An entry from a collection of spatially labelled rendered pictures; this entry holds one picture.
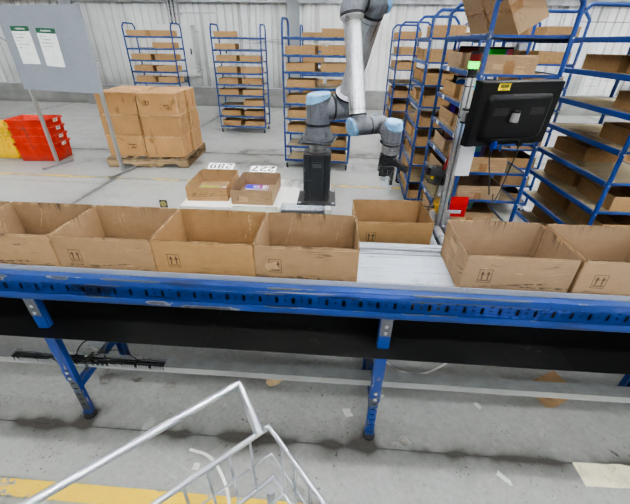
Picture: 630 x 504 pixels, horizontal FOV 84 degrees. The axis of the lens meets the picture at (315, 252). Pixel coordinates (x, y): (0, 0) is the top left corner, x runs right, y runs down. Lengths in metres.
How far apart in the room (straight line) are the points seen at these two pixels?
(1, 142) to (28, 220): 5.54
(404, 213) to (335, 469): 1.37
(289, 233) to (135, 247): 0.62
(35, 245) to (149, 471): 1.10
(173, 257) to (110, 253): 0.25
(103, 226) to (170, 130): 4.08
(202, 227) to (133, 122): 4.51
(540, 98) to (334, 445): 1.96
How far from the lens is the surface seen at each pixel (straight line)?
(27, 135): 7.15
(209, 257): 1.38
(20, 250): 1.78
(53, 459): 2.26
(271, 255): 1.30
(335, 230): 1.55
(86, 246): 1.59
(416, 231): 1.85
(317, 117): 2.25
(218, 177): 2.84
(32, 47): 6.32
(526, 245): 1.78
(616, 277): 1.64
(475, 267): 1.39
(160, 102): 5.81
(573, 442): 2.36
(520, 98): 2.05
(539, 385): 2.11
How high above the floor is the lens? 1.69
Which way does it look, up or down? 31 degrees down
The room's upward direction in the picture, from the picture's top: 1 degrees clockwise
